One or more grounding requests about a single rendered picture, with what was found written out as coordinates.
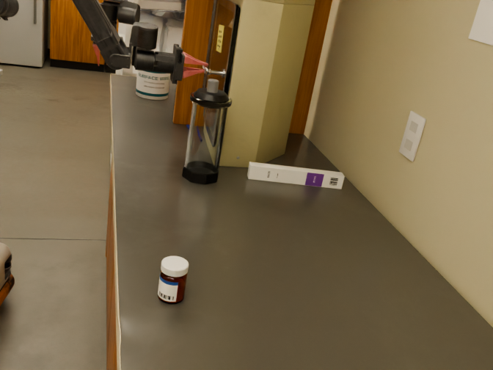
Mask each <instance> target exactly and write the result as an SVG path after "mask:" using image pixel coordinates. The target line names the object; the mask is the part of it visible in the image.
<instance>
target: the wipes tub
mask: <svg viewBox="0 0 493 370"><path fill-rule="evenodd" d="M169 82H170V73H159V72H152V71H145V70H137V78H136V94H137V95H138V96H139V97H141V98H146V99H150V100H164V99H167V98H168V95H169Z"/></svg>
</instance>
